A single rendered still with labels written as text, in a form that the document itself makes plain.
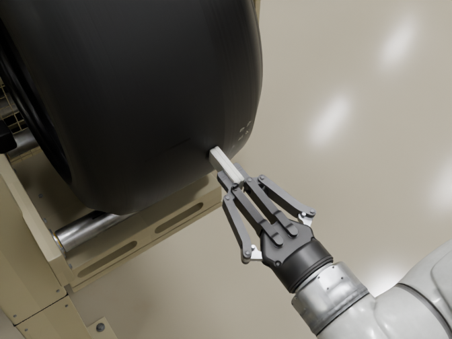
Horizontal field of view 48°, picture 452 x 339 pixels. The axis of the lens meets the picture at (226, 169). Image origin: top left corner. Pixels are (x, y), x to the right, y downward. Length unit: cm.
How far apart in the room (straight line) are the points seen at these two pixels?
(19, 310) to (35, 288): 7
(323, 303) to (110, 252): 50
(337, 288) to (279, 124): 179
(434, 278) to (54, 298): 85
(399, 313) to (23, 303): 82
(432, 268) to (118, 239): 59
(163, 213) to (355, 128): 155
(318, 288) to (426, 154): 182
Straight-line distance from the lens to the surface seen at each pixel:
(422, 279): 69
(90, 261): 101
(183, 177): 78
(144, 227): 102
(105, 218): 99
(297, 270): 67
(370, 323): 65
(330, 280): 66
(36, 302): 123
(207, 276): 193
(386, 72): 278
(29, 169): 126
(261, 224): 70
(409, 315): 66
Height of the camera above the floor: 172
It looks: 51 degrees down
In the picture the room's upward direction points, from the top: straight up
